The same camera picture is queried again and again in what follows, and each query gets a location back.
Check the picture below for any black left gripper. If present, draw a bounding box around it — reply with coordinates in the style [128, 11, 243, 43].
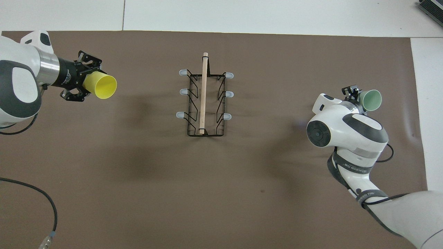
[52, 50, 102, 102]

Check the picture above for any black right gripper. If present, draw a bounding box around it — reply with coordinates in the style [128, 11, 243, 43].
[342, 86, 367, 114]

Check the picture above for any pale green plastic cup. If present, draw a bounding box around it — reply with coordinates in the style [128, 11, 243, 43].
[358, 89, 382, 112]

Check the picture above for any yellow plastic cup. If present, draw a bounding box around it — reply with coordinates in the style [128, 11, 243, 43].
[83, 71, 117, 100]

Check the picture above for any grey ribbed device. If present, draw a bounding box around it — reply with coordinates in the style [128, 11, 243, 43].
[417, 0, 443, 18]

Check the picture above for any brown table mat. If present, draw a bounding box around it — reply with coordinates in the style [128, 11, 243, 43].
[0, 30, 428, 249]

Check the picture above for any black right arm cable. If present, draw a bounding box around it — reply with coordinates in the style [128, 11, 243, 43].
[361, 143, 409, 209]

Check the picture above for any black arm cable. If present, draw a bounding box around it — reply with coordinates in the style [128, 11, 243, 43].
[0, 113, 58, 249]
[361, 143, 409, 209]

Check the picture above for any black wire cup rack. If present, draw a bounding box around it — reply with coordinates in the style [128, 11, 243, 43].
[176, 52, 234, 137]

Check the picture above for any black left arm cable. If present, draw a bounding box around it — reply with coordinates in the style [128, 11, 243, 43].
[0, 113, 58, 249]

